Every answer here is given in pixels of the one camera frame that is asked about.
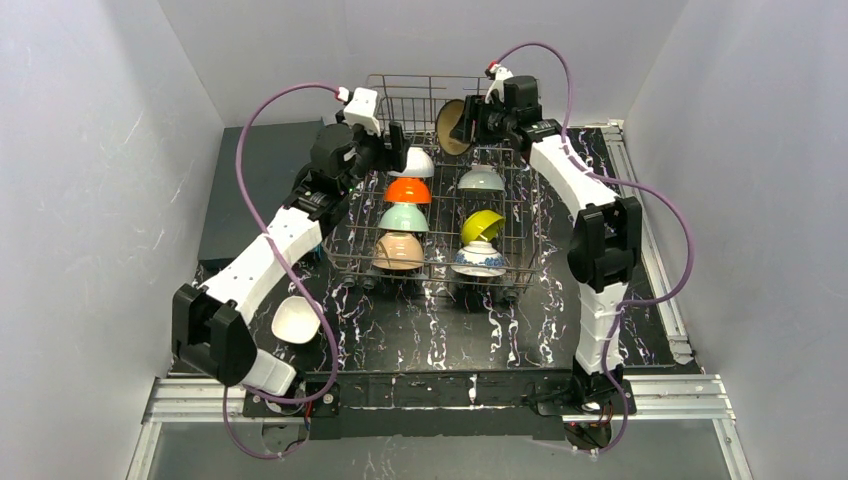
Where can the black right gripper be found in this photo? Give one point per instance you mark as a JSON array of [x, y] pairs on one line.
[[474, 118]]

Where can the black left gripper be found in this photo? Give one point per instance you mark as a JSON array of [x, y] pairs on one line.
[[389, 150]]

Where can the white bowl blue band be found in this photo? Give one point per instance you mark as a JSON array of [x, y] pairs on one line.
[[419, 164]]

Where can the orange rimmed white bowl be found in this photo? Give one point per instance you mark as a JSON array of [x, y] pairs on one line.
[[408, 190]]

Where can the green bowl dark exterior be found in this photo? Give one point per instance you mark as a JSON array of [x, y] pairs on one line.
[[481, 178]]

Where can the celadon green bowl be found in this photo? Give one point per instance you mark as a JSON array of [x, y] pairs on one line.
[[404, 217]]

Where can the yellow bowl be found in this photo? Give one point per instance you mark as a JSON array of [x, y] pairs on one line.
[[482, 225]]

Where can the beige floral bowl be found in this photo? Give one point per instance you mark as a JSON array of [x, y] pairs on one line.
[[399, 251]]

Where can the blue patterned bowl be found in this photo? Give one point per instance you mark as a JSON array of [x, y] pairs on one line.
[[479, 259]]

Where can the white square bowl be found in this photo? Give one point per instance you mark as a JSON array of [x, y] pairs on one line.
[[295, 321]]

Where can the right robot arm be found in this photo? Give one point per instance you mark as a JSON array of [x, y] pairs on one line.
[[605, 244]]

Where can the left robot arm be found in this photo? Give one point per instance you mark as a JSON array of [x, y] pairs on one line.
[[210, 322]]

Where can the dark grey flat box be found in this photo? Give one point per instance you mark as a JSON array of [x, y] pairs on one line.
[[272, 157]]

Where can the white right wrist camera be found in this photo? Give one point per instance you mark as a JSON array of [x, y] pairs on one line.
[[497, 74]]

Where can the grey wire dish rack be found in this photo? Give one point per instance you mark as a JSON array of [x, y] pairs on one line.
[[414, 101]]

